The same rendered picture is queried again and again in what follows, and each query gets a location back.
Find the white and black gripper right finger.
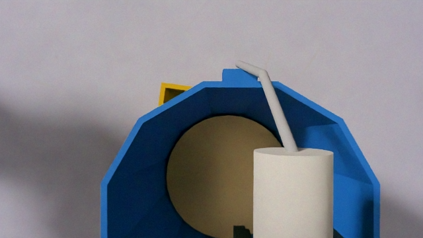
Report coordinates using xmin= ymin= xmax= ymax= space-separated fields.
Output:
xmin=333 ymin=228 xmax=344 ymax=238

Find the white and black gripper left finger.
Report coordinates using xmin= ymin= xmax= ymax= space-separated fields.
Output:
xmin=233 ymin=225 xmax=252 ymax=238

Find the yellow square tray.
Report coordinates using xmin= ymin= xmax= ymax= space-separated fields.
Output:
xmin=158 ymin=83 xmax=192 ymax=107

